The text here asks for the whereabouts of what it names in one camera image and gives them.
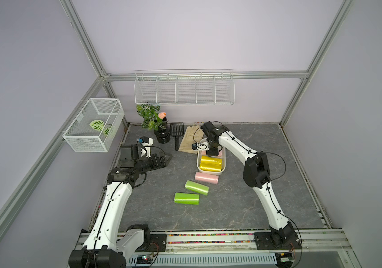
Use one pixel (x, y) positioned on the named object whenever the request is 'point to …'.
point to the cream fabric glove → (193, 134)
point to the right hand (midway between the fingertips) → (211, 147)
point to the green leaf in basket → (97, 125)
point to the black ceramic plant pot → (162, 134)
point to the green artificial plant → (152, 120)
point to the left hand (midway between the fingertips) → (165, 158)
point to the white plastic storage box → (211, 172)
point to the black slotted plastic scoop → (177, 130)
